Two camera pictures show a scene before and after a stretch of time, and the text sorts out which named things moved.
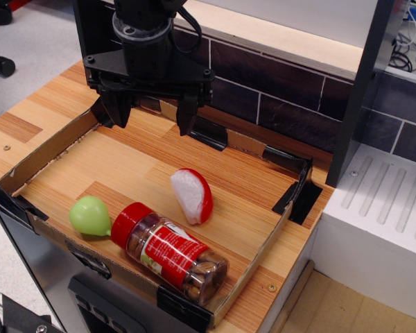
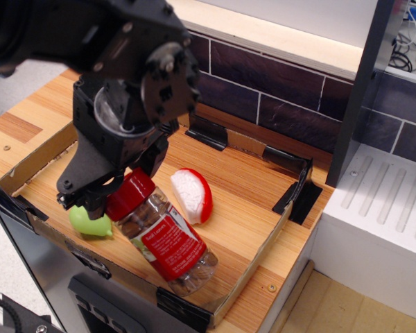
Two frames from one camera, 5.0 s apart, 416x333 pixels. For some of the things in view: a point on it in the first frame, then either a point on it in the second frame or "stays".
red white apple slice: x=193 y=195 stays
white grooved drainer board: x=386 y=195 stays
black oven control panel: x=107 y=306 stays
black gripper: x=146 y=66 → x=113 y=125
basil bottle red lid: x=172 y=252 → x=132 y=187
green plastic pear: x=90 y=215 stays
